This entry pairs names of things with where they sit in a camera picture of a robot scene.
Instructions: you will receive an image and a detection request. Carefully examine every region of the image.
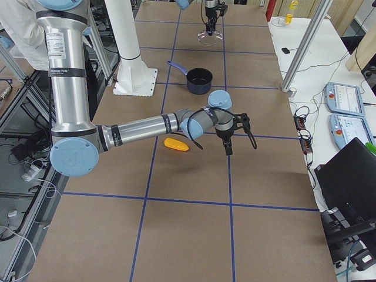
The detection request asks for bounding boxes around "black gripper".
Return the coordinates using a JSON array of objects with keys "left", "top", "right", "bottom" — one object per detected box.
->
[
  {"left": 205, "top": 6, "right": 220, "bottom": 35},
  {"left": 216, "top": 129, "right": 234, "bottom": 155}
]

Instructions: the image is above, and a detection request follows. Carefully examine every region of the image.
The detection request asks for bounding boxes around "glass pot lid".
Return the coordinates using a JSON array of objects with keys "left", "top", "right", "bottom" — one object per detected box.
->
[{"left": 197, "top": 30, "right": 223, "bottom": 45}]

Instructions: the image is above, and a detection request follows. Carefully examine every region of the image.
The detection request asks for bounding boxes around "yellow corn cob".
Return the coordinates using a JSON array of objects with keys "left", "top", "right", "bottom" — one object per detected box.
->
[{"left": 163, "top": 137, "right": 189, "bottom": 152}]

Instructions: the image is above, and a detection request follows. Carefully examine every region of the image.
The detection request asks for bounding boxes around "dark blue pot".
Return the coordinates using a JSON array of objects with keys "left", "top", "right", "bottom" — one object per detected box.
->
[{"left": 166, "top": 61, "right": 213, "bottom": 95}]

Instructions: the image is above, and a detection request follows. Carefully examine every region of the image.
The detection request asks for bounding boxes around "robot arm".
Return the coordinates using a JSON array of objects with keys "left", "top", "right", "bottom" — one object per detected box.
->
[
  {"left": 175, "top": 0, "right": 222, "bottom": 36},
  {"left": 35, "top": 1, "right": 236, "bottom": 177}
]

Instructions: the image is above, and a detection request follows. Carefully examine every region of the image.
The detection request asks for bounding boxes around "black usb hub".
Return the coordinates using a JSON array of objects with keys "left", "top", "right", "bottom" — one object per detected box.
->
[{"left": 281, "top": 48, "right": 290, "bottom": 54}]

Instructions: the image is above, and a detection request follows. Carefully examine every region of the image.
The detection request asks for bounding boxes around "lower teach pendant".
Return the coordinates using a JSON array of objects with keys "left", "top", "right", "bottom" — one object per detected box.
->
[{"left": 329, "top": 113, "right": 375, "bottom": 149}]

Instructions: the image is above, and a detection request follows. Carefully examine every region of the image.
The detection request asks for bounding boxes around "teach pendant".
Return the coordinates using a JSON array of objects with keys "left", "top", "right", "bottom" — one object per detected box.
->
[
  {"left": 324, "top": 82, "right": 365, "bottom": 116},
  {"left": 329, "top": 113, "right": 375, "bottom": 149}
]

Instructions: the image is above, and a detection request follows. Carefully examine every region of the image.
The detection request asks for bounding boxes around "upper teach pendant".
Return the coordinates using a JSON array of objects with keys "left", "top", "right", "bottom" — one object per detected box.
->
[{"left": 324, "top": 82, "right": 365, "bottom": 116}]

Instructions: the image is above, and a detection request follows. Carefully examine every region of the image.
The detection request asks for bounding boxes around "black laptop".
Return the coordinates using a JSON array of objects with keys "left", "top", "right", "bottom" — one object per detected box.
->
[{"left": 314, "top": 137, "right": 375, "bottom": 217}]

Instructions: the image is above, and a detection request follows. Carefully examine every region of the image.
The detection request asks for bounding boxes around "seated person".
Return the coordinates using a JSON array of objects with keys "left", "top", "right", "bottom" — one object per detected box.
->
[{"left": 1, "top": 0, "right": 49, "bottom": 71}]

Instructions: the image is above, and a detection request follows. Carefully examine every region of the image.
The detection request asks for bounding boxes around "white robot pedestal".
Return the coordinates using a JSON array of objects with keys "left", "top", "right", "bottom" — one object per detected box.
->
[{"left": 105, "top": 0, "right": 157, "bottom": 97}]

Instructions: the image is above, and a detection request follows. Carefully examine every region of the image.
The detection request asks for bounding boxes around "aluminium frame post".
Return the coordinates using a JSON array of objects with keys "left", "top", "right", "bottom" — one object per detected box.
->
[{"left": 281, "top": 0, "right": 333, "bottom": 92}]

